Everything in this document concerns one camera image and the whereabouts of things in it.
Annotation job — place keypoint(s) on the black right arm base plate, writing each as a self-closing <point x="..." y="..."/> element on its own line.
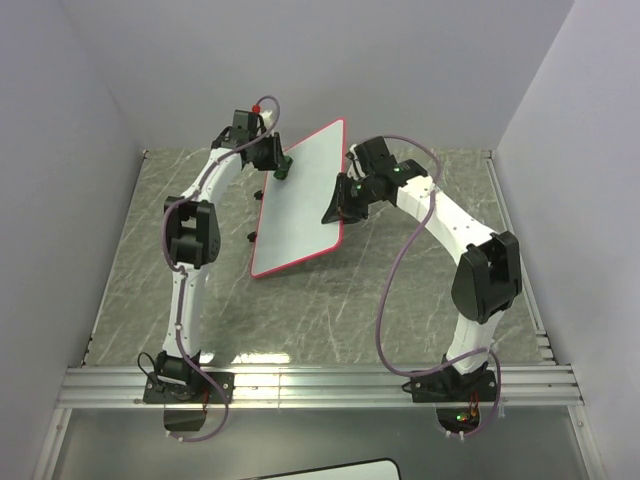
<point x="449" y="386"/>

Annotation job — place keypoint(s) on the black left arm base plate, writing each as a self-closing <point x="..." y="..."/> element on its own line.
<point x="162" y="392"/>

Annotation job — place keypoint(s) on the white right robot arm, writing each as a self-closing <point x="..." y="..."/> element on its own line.
<point x="488" y="274"/>

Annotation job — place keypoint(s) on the white tablet at bottom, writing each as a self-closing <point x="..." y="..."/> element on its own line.
<point x="380" y="469"/>

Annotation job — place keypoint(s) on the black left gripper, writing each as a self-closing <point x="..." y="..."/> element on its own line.
<point x="278" y="154"/>

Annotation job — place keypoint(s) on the red framed whiteboard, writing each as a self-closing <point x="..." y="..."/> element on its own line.
<point x="290" y="228"/>

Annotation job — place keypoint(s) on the aluminium mounting rail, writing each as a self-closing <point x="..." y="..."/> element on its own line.
<point x="281" y="387"/>

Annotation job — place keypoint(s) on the green whiteboard eraser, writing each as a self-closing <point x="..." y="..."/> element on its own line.
<point x="284" y="166"/>

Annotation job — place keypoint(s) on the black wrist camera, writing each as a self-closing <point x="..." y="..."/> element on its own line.
<point x="373" y="156"/>
<point x="245" y="127"/>

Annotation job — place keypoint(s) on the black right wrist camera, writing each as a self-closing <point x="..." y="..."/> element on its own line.
<point x="373" y="156"/>

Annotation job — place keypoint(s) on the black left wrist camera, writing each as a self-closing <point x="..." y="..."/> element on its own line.
<point x="245" y="127"/>

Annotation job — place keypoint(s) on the metal wire whiteboard stand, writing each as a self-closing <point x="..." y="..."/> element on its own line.
<point x="258" y="196"/>

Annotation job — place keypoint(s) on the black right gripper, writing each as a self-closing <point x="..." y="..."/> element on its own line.
<point x="339" y="210"/>

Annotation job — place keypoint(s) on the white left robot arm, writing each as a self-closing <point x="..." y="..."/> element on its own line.
<point x="191" y="242"/>

